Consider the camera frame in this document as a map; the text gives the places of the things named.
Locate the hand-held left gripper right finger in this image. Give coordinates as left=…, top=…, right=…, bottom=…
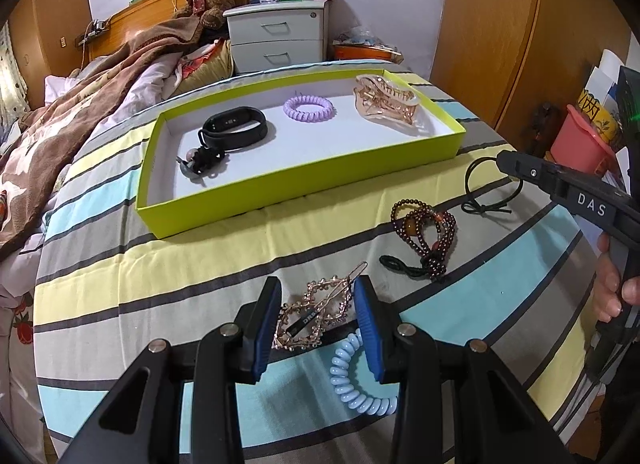
left=351, top=274, right=571, bottom=464

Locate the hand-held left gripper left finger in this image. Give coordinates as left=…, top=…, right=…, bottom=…
left=57, top=275, right=283, bottom=464

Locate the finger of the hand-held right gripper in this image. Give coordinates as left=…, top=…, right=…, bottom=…
left=496, top=149, right=640, bottom=233

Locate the gold rhinestone hair clip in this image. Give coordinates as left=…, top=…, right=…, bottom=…
left=271, top=261, right=368, bottom=351

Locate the blue spiral hair tie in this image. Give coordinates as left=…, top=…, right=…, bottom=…
left=328, top=329, right=401, bottom=416

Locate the black elastic hair tie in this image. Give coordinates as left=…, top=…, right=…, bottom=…
left=464, top=157, right=521, bottom=216

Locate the lime green shallow box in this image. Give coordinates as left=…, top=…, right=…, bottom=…
left=136, top=68, right=467, bottom=241

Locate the black bow hair tie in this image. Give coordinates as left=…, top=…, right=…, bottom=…
left=176, top=145, right=228, bottom=184

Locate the black smart band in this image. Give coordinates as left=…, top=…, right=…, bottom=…
left=198, top=107, right=267, bottom=151

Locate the clear hair claw clip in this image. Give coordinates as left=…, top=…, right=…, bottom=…
left=351, top=73, right=420, bottom=127

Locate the purple spiral hair tie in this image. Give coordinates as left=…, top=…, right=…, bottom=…
left=283, top=93, right=335, bottom=121

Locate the person's right hand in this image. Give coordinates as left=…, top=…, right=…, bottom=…
left=596, top=233, right=640, bottom=321

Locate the pink plastic bucket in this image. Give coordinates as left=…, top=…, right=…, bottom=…
left=550, top=104, right=621, bottom=177

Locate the yellow patterned box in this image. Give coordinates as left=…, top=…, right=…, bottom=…
left=575, top=89, right=621, bottom=145

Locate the striped bedsheet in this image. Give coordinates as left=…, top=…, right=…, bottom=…
left=32, top=59, right=601, bottom=464

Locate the large wooden wardrobe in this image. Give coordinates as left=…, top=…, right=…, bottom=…
left=430, top=0, right=640, bottom=145

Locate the orange box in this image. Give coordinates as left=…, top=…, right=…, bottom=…
left=332, top=42, right=403, bottom=65

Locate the white duvet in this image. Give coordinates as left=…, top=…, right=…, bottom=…
left=42, top=57, right=188, bottom=120

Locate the red and yellow pillow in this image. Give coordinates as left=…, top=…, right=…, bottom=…
left=175, top=38, right=236, bottom=95

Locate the brown patterned blanket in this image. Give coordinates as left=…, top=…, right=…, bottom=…
left=0, top=14, right=206, bottom=260

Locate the white two-drawer nightstand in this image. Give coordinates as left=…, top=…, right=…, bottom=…
left=222, top=0, right=333, bottom=76

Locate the wooden headboard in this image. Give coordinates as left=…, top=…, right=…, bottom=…
left=80, top=0, right=251, bottom=65

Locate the power strip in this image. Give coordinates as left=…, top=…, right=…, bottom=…
left=77, top=18, right=112, bottom=45

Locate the dotted curtain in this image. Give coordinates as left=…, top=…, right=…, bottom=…
left=0, top=19, right=31, bottom=112

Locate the tall wooden corner wardrobe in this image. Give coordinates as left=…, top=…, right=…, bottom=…
left=7, top=0, right=93, bottom=110

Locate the dark red beaded bracelet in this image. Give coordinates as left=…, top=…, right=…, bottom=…
left=379, top=198, right=458, bottom=282

